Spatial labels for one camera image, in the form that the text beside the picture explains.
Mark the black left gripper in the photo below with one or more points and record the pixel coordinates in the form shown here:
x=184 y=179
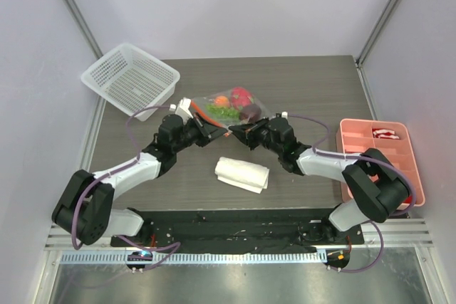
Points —
x=206 y=131

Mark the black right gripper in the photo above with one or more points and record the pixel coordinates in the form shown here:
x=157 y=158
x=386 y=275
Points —
x=254 y=133

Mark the dark purple fake fruit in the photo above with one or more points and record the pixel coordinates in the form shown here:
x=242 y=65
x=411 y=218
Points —
x=250 y=113

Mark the clear zip top bag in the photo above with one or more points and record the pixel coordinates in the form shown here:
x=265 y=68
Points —
x=199 y=106

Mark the red fake dragon fruit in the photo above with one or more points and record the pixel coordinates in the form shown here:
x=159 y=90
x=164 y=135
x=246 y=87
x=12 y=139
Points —
x=240 y=98

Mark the green fake grapes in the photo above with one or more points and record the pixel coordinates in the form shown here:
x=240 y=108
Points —
x=222 y=113

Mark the orange fake fruit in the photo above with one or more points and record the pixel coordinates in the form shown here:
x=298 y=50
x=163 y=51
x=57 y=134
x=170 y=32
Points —
x=222 y=101

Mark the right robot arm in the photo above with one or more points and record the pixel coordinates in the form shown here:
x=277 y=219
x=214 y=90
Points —
x=377 y=187

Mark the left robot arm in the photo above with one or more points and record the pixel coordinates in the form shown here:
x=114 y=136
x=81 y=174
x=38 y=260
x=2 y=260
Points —
x=85 y=207

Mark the folded white cloth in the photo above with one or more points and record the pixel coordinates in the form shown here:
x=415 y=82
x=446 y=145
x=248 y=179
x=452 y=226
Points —
x=245 y=175

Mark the white perforated plastic basket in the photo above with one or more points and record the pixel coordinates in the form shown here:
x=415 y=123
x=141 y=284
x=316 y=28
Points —
x=130 y=79

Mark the pink compartment tray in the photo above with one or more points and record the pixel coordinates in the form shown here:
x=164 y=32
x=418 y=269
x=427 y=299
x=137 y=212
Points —
x=355 y=136

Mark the red white item in tray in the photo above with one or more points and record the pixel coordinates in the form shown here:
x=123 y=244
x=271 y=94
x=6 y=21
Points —
x=382 y=133

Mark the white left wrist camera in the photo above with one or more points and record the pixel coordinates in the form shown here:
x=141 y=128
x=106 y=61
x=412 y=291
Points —
x=182 y=109

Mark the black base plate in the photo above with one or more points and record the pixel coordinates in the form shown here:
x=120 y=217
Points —
x=263 y=231

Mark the white slotted cable duct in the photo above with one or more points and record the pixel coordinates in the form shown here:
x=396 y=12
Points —
x=133 y=257

